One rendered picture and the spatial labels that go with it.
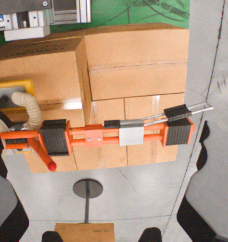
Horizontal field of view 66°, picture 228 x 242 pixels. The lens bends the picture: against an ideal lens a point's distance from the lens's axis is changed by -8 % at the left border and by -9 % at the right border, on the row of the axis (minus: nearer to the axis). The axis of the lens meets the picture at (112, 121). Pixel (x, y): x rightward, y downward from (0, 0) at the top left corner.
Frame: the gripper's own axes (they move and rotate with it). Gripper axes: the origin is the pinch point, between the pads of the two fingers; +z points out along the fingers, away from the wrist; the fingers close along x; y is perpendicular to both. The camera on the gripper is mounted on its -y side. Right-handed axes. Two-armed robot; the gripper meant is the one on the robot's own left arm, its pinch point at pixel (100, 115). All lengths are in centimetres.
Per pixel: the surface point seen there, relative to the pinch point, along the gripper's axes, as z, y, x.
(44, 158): 23.9, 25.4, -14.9
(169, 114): 33.5, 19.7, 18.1
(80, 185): 149, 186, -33
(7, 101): 43, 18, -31
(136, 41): 98, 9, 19
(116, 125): 32.5, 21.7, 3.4
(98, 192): 149, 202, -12
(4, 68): 58, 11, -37
